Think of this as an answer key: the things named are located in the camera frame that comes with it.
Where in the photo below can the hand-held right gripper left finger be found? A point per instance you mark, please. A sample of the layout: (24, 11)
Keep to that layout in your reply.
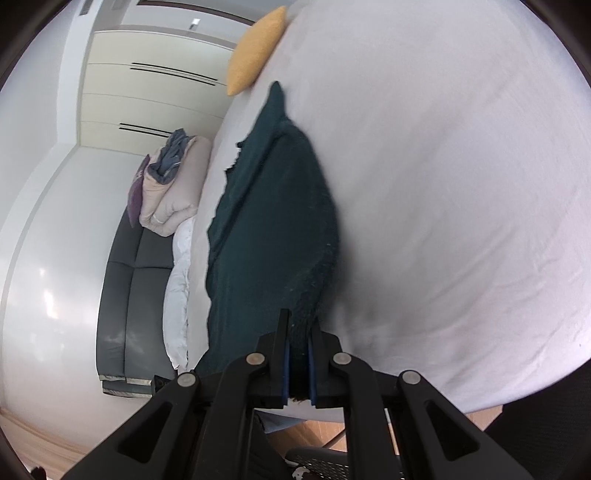
(286, 369)

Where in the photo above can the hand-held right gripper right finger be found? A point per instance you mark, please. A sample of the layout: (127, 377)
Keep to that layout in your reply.
(314, 369)

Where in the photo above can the dark green sweater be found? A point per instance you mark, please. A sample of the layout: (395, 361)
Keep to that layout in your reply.
(272, 221)

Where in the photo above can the white pillow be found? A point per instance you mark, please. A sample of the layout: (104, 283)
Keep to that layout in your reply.
(178, 286)

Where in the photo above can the dark padded headboard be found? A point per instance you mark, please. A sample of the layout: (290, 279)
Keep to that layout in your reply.
(134, 300)

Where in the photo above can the folded beige duvet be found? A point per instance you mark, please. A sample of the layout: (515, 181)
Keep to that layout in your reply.
(180, 203)

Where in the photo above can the purple pillow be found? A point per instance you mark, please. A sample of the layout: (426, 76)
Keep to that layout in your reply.
(137, 198)

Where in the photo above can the blue-grey folded blanket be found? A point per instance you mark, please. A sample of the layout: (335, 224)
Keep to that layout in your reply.
(171, 154)

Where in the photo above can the cream wardrobe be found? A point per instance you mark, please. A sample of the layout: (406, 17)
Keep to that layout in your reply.
(138, 97)

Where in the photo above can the yellow pillow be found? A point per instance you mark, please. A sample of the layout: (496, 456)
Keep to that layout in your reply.
(254, 50)

